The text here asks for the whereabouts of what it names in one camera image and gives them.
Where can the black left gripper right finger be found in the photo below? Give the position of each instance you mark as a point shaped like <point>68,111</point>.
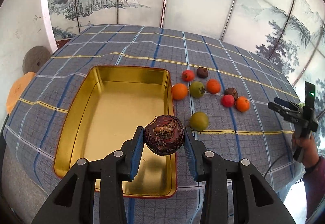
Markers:
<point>254,199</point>

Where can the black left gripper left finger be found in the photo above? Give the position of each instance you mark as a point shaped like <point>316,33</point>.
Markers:
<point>72,201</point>

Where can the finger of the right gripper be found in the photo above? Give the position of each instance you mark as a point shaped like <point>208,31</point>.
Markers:
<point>287,115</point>
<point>281,104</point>

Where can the orange mandarin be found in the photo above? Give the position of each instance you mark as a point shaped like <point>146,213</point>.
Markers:
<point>213,86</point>
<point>242,104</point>

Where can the large dark maroon fruit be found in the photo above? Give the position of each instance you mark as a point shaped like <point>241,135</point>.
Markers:
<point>164,135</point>

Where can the dark brown fruit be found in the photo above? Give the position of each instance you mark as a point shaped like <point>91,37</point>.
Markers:
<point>231,91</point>
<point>202,72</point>

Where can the red tomato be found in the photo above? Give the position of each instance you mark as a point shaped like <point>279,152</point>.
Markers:
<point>227,101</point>
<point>188,75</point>

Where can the green tomato with stem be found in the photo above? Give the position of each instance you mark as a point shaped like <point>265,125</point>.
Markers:
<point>197,89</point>

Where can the large orange fruit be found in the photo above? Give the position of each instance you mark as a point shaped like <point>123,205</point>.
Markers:
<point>179,91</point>

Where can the right forearm purple sleeve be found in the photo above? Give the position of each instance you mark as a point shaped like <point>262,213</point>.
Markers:
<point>313,180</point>

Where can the person right hand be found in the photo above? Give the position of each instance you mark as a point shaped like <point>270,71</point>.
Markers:
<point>309,147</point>

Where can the gold tin box red sides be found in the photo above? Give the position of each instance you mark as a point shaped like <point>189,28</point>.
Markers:
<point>106,111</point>

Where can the blue grey plaid tablecloth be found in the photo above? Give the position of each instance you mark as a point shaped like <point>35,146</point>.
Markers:
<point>34,127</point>

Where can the painted landscape folding screen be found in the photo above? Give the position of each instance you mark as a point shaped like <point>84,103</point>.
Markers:
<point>289,33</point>

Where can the orange round cushion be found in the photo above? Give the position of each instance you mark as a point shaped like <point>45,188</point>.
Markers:
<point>17,89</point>

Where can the grey round cushion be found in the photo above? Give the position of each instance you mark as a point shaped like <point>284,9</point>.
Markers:
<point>35,58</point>

